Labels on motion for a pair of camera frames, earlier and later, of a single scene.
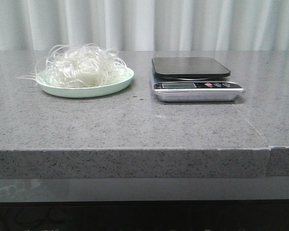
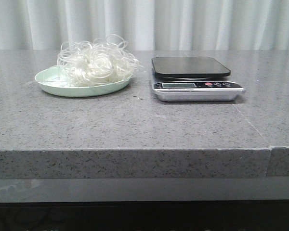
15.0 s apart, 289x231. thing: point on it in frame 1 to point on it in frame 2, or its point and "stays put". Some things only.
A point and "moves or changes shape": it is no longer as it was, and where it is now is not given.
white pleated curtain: [146, 25] stays put
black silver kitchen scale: [192, 79] stays put
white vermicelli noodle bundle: [84, 65] moves or changes shape
